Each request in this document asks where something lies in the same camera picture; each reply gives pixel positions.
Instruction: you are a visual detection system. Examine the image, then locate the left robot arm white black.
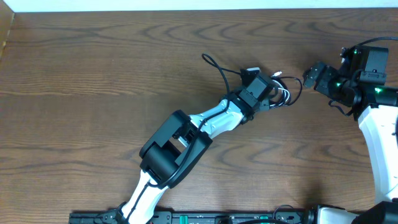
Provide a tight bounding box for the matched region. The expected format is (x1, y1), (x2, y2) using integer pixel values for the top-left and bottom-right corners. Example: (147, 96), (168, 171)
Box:
(114, 68), (278, 223)

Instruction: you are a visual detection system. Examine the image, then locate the white usb cable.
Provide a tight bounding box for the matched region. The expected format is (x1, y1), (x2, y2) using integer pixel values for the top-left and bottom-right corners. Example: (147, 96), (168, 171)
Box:
(269, 70), (292, 108)

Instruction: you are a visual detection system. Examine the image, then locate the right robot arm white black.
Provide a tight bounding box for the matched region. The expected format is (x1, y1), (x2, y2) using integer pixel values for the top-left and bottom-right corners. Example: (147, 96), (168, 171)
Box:
(303, 45), (397, 223)

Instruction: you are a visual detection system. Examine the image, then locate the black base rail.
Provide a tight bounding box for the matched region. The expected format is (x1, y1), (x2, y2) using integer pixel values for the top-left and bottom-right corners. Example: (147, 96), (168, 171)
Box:
(68, 208), (368, 224)

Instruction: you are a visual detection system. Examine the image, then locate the black usb cable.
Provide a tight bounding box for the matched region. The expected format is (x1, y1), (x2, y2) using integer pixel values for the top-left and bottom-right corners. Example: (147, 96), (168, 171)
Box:
(267, 76), (303, 109)

